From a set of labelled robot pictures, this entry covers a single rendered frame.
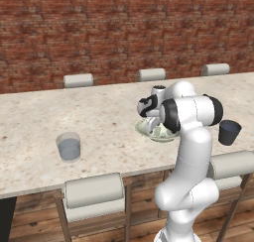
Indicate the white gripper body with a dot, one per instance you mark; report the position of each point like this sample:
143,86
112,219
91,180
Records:
152,123

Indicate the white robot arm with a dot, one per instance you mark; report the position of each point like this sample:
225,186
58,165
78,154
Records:
193,160

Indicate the white ice cube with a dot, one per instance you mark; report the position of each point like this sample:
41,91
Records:
164,131
155,133

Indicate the pale green ice bowl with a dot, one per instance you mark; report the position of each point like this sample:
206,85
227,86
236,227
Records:
143,128

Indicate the dark glass of water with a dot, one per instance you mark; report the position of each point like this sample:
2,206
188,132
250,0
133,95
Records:
228,133

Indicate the clear glass of water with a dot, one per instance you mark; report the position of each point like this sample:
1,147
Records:
69,148

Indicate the grey cushioned wooden chair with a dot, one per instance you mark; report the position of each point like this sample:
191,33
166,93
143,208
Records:
78,80
231,165
94,194
152,74
215,69

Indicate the black cabinet panel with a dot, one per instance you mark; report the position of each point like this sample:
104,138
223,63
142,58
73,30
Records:
6,219

